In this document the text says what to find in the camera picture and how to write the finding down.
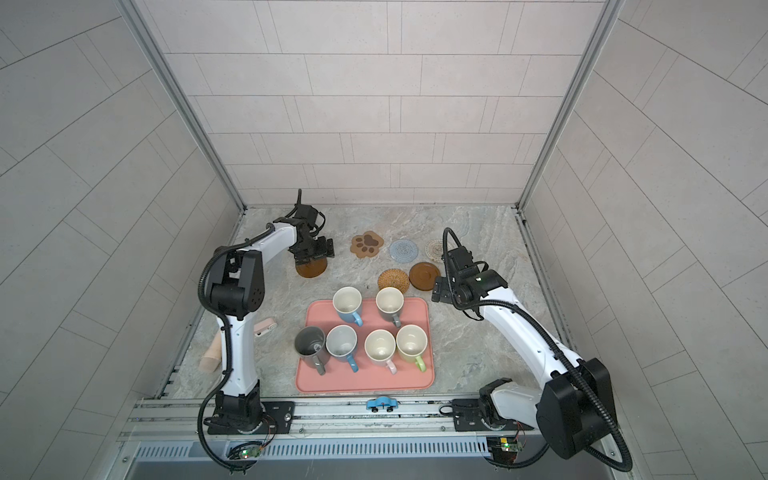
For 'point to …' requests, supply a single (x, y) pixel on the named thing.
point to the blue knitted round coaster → (403, 251)
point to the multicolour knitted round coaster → (434, 250)
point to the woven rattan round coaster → (393, 278)
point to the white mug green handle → (412, 341)
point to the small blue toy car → (382, 402)
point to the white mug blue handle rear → (347, 301)
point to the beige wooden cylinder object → (212, 358)
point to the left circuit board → (250, 452)
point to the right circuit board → (504, 448)
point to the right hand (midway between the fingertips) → (448, 292)
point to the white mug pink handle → (380, 347)
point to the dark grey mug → (310, 342)
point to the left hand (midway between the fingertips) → (328, 251)
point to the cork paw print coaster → (367, 244)
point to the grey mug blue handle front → (341, 341)
